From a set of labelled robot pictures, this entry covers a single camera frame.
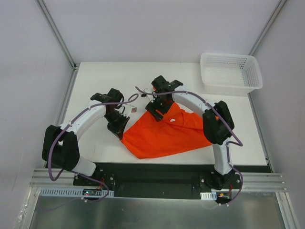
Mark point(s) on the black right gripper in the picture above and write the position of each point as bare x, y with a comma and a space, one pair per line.
157, 108

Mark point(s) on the aluminium front rail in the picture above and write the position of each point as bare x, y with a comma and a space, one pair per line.
256, 182

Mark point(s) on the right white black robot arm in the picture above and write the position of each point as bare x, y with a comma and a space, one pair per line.
217, 122

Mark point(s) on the white cable duct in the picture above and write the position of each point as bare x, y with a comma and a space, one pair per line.
208, 196
75, 192

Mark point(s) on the orange t shirt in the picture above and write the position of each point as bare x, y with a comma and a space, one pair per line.
178, 132

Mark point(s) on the aluminium frame post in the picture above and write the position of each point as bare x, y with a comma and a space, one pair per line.
281, 4
54, 28

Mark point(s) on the left aluminium frame post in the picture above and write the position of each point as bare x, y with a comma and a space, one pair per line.
54, 28

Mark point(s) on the left white cable duct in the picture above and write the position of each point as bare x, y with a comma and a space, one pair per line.
75, 192

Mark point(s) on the white plastic basket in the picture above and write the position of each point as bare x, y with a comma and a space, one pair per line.
230, 74

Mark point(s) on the right aluminium frame post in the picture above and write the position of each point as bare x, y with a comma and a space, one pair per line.
281, 4

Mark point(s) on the right white cable duct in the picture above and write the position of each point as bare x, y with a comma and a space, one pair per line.
208, 196

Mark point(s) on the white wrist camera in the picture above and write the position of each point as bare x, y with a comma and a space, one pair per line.
130, 109
147, 92

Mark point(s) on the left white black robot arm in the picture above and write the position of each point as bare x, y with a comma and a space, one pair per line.
60, 146

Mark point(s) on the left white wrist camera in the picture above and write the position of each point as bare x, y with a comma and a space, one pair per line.
130, 109

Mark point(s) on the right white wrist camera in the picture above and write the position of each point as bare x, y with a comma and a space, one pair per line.
147, 92

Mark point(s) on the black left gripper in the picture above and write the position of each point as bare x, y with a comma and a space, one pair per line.
116, 122

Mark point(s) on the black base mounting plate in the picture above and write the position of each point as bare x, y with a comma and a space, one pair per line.
153, 190

